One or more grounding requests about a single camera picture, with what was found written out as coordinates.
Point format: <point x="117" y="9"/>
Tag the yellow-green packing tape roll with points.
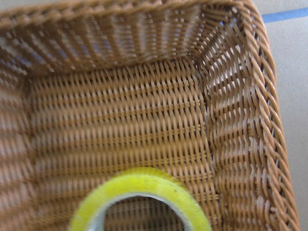
<point x="140" y="181"/>

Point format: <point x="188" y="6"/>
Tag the brown wicker basket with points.
<point x="91" y="88"/>

